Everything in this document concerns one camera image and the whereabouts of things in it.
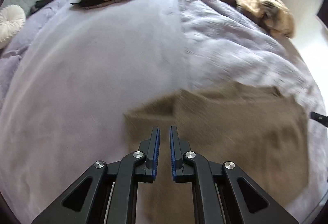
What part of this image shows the tan knit sweater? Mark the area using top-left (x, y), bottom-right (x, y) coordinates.
top-left (124, 82), bottom-right (309, 223)

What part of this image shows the lavender plush blanket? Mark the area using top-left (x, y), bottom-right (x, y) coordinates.
top-left (1, 0), bottom-right (187, 223)

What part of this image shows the white round cushion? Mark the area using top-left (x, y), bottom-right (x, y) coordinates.
top-left (0, 5), bottom-right (26, 50)

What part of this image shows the lavender quilted bedspread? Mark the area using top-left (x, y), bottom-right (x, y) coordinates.
top-left (178, 0), bottom-right (327, 221)

